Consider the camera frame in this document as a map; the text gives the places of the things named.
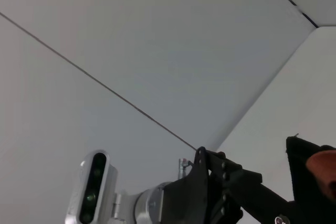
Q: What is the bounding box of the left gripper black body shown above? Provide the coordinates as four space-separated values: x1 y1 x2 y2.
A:
162 146 211 224

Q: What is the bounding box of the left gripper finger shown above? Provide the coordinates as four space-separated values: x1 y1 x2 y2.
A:
209 179 244 224
206 150 296 224

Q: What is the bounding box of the black bag with brown handles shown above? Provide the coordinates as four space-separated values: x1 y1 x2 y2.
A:
285 134 336 224

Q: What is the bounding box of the left gripper silver cable plug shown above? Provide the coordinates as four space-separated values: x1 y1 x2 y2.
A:
178 157 190 180

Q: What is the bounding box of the silver camera mount bracket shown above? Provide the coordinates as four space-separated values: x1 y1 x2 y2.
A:
113 193 138 221

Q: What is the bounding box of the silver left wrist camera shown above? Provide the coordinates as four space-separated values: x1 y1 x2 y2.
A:
65 149 119 224

